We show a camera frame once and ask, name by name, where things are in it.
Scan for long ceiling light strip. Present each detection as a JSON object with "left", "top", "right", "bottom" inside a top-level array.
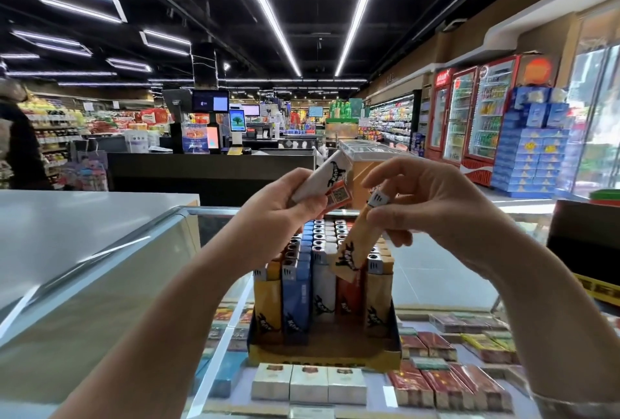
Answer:
[
  {"left": 334, "top": 0, "right": 389, "bottom": 78},
  {"left": 231, "top": 0, "right": 304, "bottom": 78}
]

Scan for person's right forearm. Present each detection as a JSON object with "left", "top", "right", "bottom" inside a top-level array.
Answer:
[{"left": 465, "top": 234, "right": 620, "bottom": 419}]

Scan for grocery rack with bottles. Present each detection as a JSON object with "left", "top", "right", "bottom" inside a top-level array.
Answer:
[{"left": 19, "top": 99, "right": 88, "bottom": 177}]

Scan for person's left forearm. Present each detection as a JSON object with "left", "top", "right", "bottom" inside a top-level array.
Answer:
[{"left": 53, "top": 259, "right": 258, "bottom": 419}]

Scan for row of cigarette packs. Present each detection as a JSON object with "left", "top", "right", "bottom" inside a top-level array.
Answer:
[{"left": 189, "top": 302, "right": 529, "bottom": 419}]

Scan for black checkout monitor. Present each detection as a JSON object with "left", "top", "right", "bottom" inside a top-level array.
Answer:
[{"left": 192, "top": 90, "right": 230, "bottom": 113}]

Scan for black yellow display box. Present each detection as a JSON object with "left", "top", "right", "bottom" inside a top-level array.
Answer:
[{"left": 547, "top": 201, "right": 620, "bottom": 309}]

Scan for orange round sign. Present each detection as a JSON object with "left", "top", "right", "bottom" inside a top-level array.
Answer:
[{"left": 518, "top": 55, "right": 558, "bottom": 86}]

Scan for stack of blue cartons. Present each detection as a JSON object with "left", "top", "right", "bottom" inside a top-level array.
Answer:
[{"left": 492, "top": 86, "right": 573, "bottom": 195}]

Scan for person's right hand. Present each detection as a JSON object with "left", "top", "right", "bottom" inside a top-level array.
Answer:
[{"left": 349, "top": 155, "right": 515, "bottom": 274}]

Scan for person's left hand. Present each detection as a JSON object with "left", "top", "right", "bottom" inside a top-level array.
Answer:
[{"left": 218, "top": 170, "right": 329, "bottom": 279}]

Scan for hanging plastic bags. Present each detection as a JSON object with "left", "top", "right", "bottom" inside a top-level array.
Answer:
[{"left": 63, "top": 137, "right": 110, "bottom": 192}]

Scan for red drink fridge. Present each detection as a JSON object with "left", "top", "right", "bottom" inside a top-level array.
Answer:
[
  {"left": 442, "top": 67, "right": 479, "bottom": 165},
  {"left": 463, "top": 55, "right": 519, "bottom": 187},
  {"left": 426, "top": 69, "right": 453, "bottom": 158}
]

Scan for grey white patterned lighter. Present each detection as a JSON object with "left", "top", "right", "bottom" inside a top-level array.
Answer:
[
  {"left": 334, "top": 186, "right": 395, "bottom": 285},
  {"left": 291, "top": 149, "right": 355, "bottom": 212}
]

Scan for blue yellow lighter display box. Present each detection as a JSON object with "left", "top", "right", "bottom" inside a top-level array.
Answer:
[{"left": 247, "top": 220, "right": 401, "bottom": 371}]

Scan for silver bracelet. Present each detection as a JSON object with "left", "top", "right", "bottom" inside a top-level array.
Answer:
[{"left": 533, "top": 389, "right": 620, "bottom": 419}]

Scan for glass entrance doors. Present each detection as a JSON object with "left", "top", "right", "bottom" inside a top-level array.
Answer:
[{"left": 562, "top": 11, "right": 620, "bottom": 197}]

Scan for row of grey white lighters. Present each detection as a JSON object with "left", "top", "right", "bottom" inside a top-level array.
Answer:
[{"left": 310, "top": 223, "right": 339, "bottom": 324}]

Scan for open refrigerated chiller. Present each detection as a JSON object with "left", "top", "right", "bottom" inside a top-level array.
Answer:
[{"left": 366, "top": 92, "right": 422, "bottom": 152}]

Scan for row of red brown lighters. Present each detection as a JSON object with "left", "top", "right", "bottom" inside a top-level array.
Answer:
[{"left": 336, "top": 223, "right": 366, "bottom": 319}]

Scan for row of blue lighters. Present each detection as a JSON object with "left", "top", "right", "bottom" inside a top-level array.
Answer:
[{"left": 281, "top": 230, "right": 314, "bottom": 340}]

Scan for brown cardboard carton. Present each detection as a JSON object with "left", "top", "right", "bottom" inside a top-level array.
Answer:
[{"left": 337, "top": 139, "right": 400, "bottom": 210}]

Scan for blue poster screen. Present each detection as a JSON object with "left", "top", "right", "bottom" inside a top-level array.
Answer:
[{"left": 182, "top": 123, "right": 211, "bottom": 153}]

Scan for row of tan lighters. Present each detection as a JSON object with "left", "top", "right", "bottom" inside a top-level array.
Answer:
[{"left": 363, "top": 239, "right": 397, "bottom": 334}]

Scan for row of yellow lighters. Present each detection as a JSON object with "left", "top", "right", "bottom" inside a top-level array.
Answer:
[{"left": 253, "top": 254, "right": 285, "bottom": 334}]

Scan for black checkout counter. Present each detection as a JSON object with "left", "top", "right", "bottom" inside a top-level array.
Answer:
[{"left": 107, "top": 150, "right": 321, "bottom": 206}]

